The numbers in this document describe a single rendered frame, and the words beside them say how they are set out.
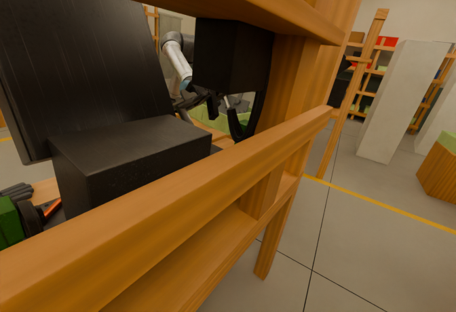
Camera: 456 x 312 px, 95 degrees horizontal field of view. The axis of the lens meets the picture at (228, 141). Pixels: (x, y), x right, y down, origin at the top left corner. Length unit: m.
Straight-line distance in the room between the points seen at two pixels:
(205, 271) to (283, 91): 0.55
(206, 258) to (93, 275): 0.48
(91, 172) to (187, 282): 0.40
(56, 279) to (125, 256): 0.06
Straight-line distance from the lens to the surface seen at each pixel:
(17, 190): 1.00
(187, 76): 0.97
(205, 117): 1.86
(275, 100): 0.64
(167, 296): 0.65
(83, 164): 0.42
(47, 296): 0.25
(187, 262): 0.70
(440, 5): 7.90
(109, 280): 0.28
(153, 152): 0.44
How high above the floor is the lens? 1.45
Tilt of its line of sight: 24 degrees down
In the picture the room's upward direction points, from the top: 9 degrees clockwise
